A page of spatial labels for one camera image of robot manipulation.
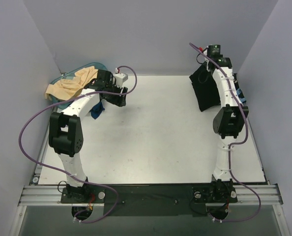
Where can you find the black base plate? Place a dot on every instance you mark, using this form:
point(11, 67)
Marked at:
point(198, 199)

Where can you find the aluminium frame rail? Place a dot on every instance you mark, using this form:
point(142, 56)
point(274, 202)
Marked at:
point(48, 195)

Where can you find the blue t shirt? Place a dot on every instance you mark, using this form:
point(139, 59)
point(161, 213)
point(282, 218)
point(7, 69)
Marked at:
point(97, 110)

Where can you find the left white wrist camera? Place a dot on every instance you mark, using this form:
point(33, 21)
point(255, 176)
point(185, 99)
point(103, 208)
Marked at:
point(119, 79)

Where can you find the folded black printed t shirt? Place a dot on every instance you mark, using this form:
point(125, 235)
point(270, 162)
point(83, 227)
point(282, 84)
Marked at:
point(238, 90)

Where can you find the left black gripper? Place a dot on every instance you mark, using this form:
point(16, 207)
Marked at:
point(117, 96)

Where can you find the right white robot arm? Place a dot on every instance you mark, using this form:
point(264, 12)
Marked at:
point(230, 120)

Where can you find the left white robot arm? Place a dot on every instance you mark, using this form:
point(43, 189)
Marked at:
point(66, 135)

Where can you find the beige t shirt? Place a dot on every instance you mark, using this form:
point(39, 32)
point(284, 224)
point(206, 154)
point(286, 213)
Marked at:
point(65, 89)

